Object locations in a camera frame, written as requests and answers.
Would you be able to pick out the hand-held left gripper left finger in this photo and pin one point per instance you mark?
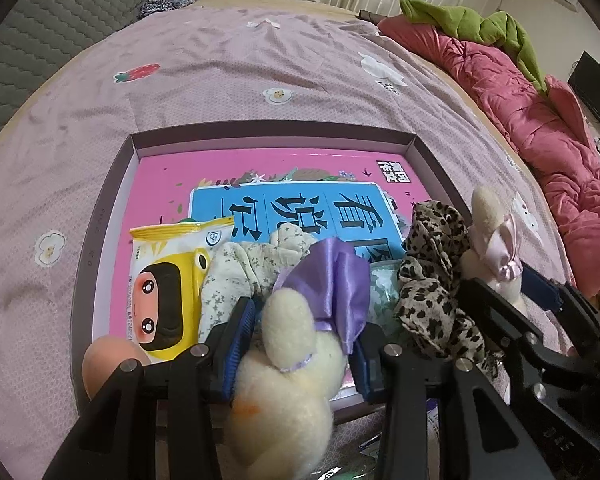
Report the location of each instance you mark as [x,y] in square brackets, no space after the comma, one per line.
[235,345]

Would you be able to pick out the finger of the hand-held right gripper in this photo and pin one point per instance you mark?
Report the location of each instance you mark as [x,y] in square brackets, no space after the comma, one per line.
[550,295]
[495,310]

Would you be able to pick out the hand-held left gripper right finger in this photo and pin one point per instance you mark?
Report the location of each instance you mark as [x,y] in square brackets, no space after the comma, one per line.
[367,370]

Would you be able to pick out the plush rabbit with purple bow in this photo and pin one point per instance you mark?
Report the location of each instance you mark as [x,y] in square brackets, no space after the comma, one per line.
[280,385]

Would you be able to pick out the leopard print scrunchie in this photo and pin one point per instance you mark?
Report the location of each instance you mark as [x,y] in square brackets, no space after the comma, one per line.
[430,285]

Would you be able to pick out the white floral scrunchie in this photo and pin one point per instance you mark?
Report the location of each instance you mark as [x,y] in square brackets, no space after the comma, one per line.
[230,270]

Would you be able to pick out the green white tissue pack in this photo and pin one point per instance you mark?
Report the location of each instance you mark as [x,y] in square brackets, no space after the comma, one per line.
[382,285]

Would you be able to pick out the yellow wet wipes packet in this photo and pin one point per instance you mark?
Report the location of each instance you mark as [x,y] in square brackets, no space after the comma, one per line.
[165,285]

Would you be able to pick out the plush rabbit with pink bow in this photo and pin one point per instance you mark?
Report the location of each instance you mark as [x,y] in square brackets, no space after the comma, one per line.
[485,215]

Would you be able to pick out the dark purple shallow box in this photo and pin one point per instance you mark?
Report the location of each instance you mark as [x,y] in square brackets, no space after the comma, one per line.
[280,136]

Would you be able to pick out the blue white packet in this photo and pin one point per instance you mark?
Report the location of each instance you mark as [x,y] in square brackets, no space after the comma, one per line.
[432,417]

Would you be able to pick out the pink quilt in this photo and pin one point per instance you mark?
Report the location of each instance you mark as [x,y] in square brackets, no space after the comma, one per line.
[530,125]

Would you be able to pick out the pink book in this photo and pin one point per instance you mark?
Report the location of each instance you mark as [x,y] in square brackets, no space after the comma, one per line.
[170,175]

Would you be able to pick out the black television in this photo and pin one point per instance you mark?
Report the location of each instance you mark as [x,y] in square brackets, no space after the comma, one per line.
[595,85]

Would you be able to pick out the green blanket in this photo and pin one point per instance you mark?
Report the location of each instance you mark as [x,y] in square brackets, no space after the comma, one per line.
[455,20]

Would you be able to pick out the small dark object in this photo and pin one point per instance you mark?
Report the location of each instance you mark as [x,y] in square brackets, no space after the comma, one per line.
[369,14]

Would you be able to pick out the dark patterned cloth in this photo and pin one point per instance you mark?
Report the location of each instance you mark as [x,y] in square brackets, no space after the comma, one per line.
[167,4]

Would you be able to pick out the grey quilted headboard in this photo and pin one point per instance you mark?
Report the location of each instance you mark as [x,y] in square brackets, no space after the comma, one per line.
[55,25]

